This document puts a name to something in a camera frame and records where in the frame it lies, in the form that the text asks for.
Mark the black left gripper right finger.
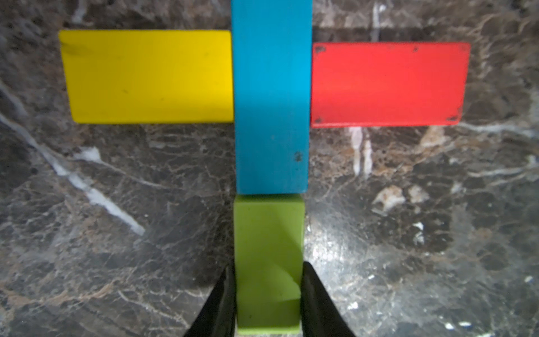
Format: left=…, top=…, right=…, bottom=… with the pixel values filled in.
left=300, top=261, right=355, bottom=337

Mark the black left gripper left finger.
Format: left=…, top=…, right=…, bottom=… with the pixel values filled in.
left=184, top=263, right=236, bottom=337

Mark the light yellow-green block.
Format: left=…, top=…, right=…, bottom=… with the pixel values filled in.
left=233, top=195, right=305, bottom=336

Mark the red-orange small block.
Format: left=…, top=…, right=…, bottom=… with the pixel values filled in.
left=311, top=42, right=470, bottom=128

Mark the yellow small block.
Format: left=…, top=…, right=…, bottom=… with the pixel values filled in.
left=59, top=30, right=234, bottom=124

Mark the cyan block group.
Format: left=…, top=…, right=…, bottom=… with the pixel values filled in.
left=231, top=0, right=313, bottom=195

